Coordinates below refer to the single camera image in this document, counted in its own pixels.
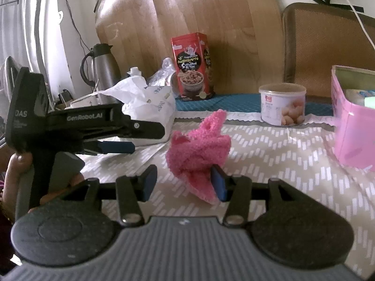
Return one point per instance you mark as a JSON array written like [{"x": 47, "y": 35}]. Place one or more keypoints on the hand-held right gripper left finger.
[{"x": 149, "y": 183}]

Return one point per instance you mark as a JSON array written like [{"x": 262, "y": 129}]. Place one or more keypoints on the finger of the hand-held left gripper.
[
  {"x": 146, "y": 129},
  {"x": 117, "y": 147}
]

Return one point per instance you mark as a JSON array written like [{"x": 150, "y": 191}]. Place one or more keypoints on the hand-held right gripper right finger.
[{"x": 219, "y": 186}]

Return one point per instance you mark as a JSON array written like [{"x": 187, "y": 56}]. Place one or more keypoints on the pink fuzzy sock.
[{"x": 196, "y": 152}]

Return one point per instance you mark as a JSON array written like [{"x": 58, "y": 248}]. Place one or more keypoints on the pink tin box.
[{"x": 351, "y": 134}]

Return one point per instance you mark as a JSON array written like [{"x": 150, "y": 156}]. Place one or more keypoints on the green cloth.
[{"x": 370, "y": 102}]

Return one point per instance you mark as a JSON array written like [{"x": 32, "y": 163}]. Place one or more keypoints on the person's left hand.
[{"x": 20, "y": 166}]

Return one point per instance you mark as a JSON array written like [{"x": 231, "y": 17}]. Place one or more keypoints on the white tissue pack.
[{"x": 146, "y": 102}]

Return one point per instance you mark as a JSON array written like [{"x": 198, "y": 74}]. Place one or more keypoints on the clear plastic bag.
[{"x": 164, "y": 73}]

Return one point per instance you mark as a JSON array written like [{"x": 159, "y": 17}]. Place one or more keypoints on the steel thermos jug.
[{"x": 102, "y": 70}]

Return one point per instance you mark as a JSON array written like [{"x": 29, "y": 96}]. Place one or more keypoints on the red snack box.
[{"x": 192, "y": 67}]

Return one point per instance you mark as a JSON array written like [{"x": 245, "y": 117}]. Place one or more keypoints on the chevron patterned cloth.
[{"x": 293, "y": 158}]

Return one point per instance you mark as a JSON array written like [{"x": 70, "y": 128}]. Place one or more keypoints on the white nut can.
[{"x": 282, "y": 105}]

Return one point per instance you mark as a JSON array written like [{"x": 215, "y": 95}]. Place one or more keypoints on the brown kraft paper sheet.
[{"x": 190, "y": 8}]

